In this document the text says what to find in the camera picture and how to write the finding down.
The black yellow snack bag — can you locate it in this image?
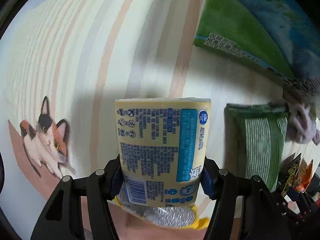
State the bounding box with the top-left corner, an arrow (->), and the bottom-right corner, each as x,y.
276,154 -> 301,197

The cream blue tissue pack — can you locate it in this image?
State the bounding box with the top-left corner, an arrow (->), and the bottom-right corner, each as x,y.
115,98 -> 212,207

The orange snack bag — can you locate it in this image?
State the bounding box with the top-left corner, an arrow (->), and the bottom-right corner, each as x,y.
293,160 -> 313,193

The yellow silver snack bag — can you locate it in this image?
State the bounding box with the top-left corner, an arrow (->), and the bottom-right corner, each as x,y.
113,185 -> 210,230

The dark green snack bag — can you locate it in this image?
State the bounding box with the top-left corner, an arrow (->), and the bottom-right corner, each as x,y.
226,104 -> 288,192

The striped mat with cat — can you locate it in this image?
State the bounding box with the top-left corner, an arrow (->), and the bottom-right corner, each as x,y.
1,0 -> 284,239

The cardboard box with printed sides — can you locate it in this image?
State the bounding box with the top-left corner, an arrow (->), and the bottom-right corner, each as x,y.
194,0 -> 319,86

